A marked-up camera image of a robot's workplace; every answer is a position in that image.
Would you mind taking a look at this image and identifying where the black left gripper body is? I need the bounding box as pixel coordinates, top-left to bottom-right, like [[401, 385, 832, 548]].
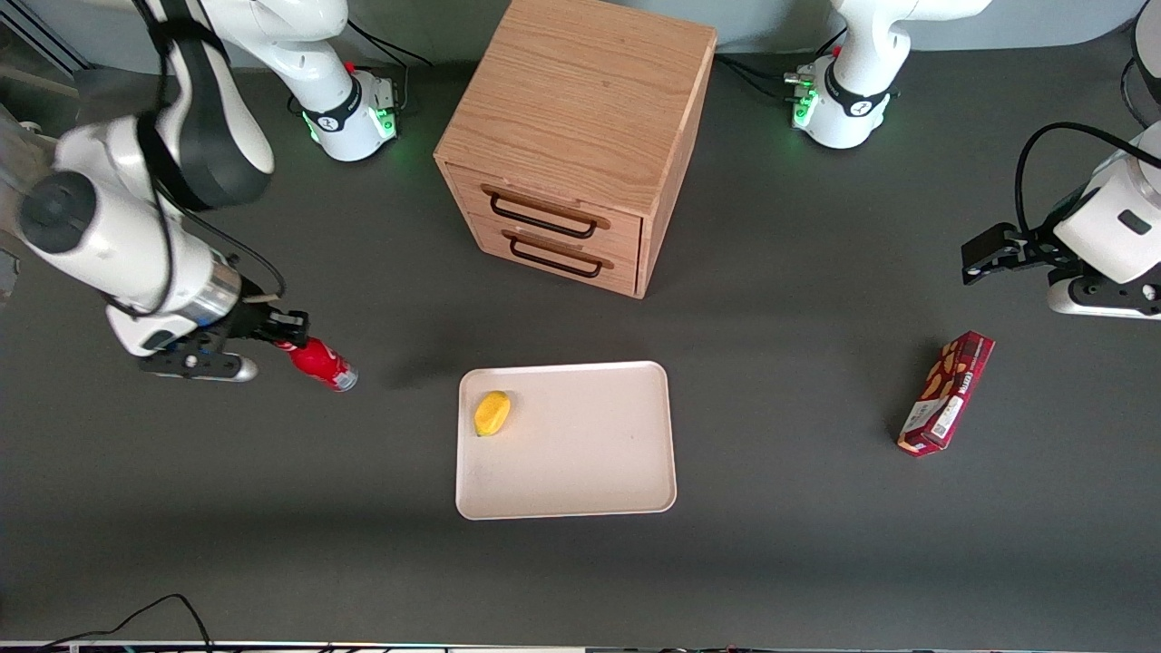
[[1023, 227, 1087, 277]]

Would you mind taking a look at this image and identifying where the black cable at table edge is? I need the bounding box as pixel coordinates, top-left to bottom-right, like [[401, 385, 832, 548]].
[[41, 594, 214, 653]]

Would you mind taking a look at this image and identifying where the red tartan shortbread box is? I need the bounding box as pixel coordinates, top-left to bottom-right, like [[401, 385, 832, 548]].
[[897, 330, 996, 458]]

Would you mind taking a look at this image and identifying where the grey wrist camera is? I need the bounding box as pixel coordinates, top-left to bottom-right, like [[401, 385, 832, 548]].
[[1048, 270, 1161, 320], [139, 348, 260, 383]]

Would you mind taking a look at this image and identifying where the black base cable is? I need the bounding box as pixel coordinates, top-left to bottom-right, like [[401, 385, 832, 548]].
[[345, 16, 434, 70], [715, 51, 805, 102]]

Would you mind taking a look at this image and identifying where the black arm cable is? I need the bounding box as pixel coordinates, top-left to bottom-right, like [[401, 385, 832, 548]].
[[136, 0, 287, 318], [1014, 122, 1161, 239]]

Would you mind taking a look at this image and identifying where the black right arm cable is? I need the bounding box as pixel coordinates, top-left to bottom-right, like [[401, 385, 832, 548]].
[[136, 0, 287, 318]]

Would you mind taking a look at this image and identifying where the wooden drawer cabinet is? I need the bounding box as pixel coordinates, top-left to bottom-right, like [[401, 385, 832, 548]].
[[434, 0, 718, 300]]

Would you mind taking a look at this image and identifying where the grey metal frame rail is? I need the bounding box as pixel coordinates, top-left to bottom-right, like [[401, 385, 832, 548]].
[[0, 0, 101, 83]]

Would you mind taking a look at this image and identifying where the cream plastic tray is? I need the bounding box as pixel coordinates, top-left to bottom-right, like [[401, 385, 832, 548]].
[[455, 361, 678, 521]]

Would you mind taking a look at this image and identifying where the black left base cable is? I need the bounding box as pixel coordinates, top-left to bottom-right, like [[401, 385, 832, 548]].
[[715, 51, 805, 102]]

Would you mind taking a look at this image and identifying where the red soda can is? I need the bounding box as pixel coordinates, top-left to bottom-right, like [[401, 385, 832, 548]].
[[287, 336, 359, 393]]

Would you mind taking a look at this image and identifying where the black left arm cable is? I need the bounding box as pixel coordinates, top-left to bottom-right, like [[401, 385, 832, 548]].
[[1014, 122, 1161, 239]]

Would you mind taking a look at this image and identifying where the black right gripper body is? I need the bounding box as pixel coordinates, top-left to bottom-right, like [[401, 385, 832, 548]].
[[195, 299, 275, 355]]

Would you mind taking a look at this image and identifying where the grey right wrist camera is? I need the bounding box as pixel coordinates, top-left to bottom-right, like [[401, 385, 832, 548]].
[[139, 348, 260, 383]]

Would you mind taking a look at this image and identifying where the wooden drawer with black handle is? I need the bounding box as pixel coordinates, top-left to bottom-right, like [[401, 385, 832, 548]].
[[467, 213, 640, 299], [444, 163, 644, 264]]

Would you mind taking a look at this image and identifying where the black right base cable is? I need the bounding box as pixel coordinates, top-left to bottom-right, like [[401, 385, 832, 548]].
[[345, 16, 434, 70]]

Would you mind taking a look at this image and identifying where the yellow lemon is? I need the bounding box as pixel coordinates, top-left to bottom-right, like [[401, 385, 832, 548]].
[[473, 390, 512, 438]]

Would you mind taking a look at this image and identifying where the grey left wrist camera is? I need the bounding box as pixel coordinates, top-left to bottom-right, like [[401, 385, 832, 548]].
[[1048, 270, 1161, 320]]

